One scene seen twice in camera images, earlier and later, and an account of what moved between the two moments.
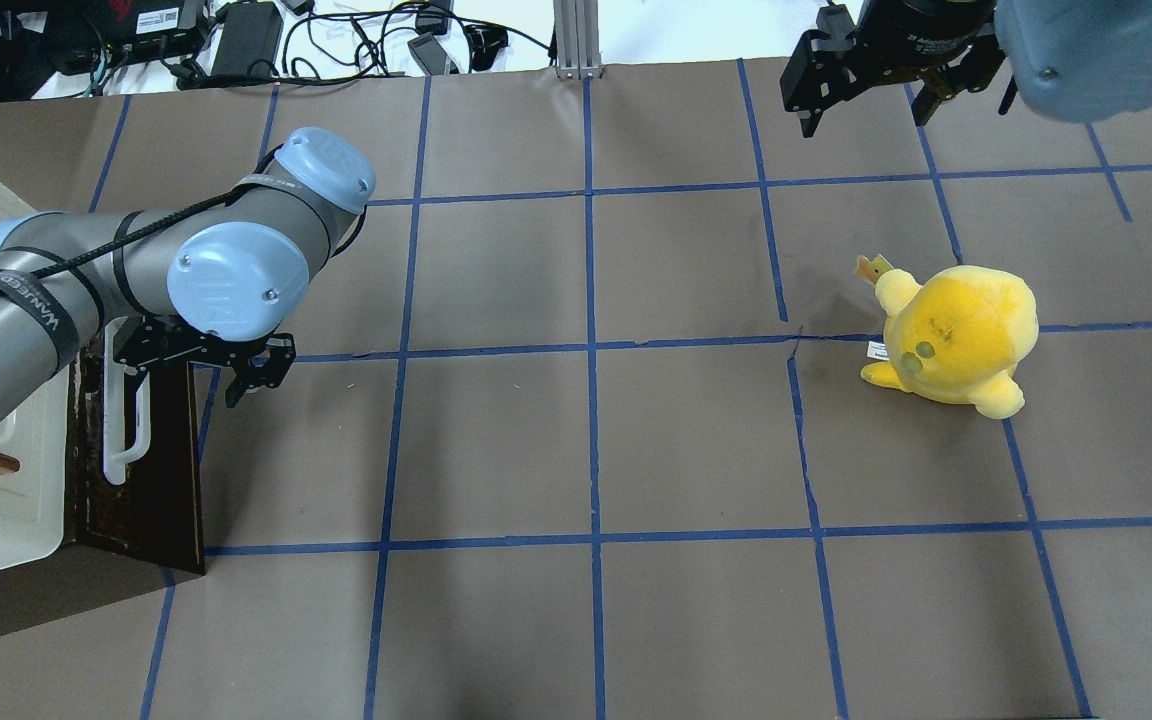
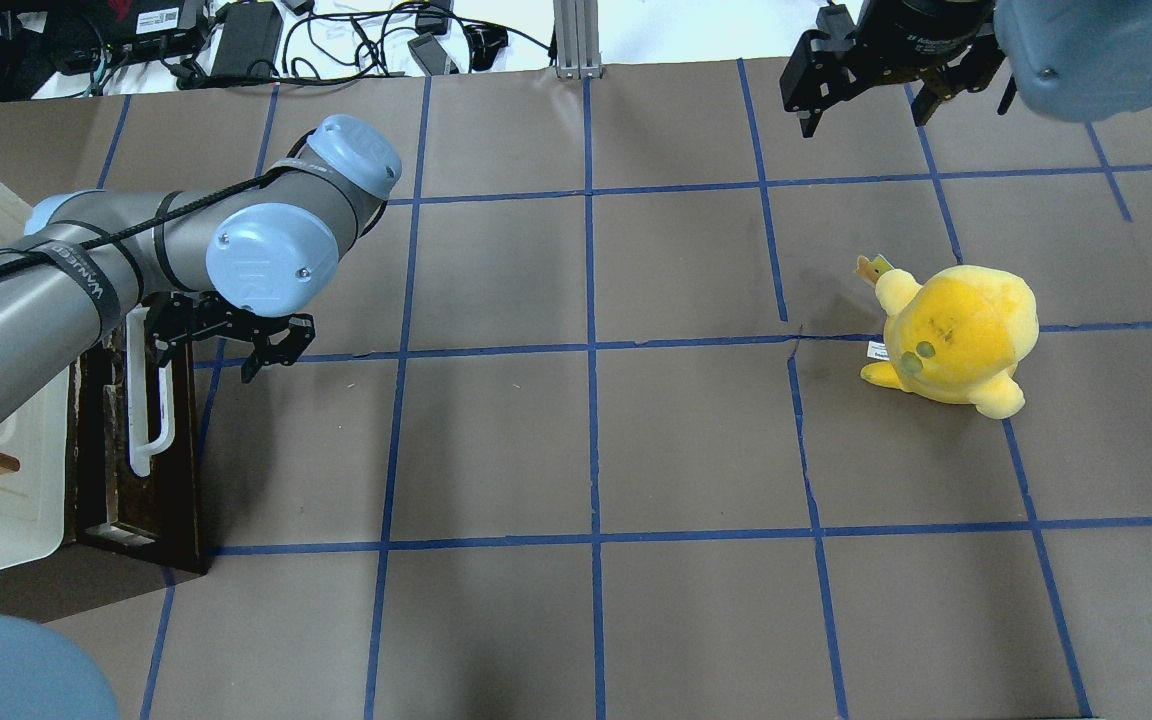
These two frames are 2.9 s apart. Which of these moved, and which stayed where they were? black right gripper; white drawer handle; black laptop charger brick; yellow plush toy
Moved: white drawer handle
Stayed: black right gripper; yellow plush toy; black laptop charger brick
